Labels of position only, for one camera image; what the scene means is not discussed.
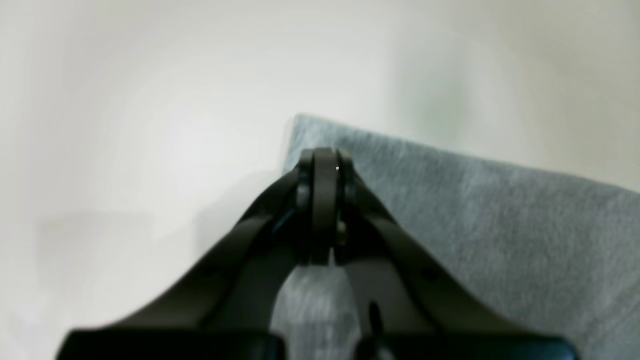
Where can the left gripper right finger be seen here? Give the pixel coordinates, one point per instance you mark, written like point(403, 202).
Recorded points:
point(409, 306)

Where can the grey T-shirt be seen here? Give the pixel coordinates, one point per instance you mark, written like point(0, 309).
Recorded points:
point(558, 253)

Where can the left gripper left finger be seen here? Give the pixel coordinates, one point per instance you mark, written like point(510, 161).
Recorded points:
point(222, 307)

